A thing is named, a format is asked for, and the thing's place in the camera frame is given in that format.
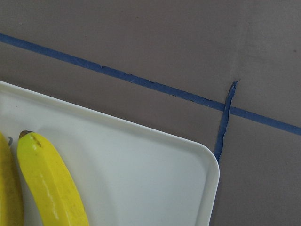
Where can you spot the yellow banana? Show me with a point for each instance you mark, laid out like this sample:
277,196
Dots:
11,200
50,182

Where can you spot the white rectangular bear tray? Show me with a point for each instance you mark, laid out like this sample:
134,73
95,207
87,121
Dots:
127,174

